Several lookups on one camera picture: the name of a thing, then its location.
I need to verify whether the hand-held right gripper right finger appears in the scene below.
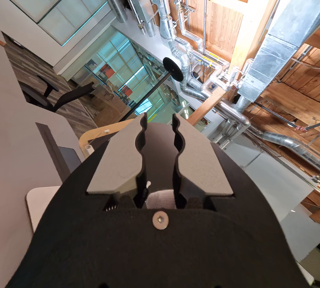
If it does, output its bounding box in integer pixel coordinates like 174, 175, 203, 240
172, 114, 234, 209

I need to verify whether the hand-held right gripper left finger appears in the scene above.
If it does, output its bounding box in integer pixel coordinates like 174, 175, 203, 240
86, 113, 150, 209

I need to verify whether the person's right hand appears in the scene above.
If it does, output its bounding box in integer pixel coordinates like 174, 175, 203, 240
146, 191, 174, 210

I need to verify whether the shiny silver pipe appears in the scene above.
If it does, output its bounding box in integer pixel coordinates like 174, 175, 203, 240
161, 0, 250, 144

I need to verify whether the black office chair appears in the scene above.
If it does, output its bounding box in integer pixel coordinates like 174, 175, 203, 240
18, 75, 95, 114

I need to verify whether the pipe with red clamps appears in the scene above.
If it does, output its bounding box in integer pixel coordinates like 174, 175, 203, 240
254, 103, 320, 132

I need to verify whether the black pole stand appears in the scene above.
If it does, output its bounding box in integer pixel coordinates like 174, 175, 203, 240
123, 58, 184, 122

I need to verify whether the thin grey conduit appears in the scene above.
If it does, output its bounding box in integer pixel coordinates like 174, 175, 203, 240
203, 0, 209, 81

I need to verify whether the wide wooden ceiling beam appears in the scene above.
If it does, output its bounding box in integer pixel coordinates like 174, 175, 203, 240
228, 0, 293, 74

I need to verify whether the rectangular silver duct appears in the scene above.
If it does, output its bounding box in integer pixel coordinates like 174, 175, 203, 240
237, 0, 320, 104

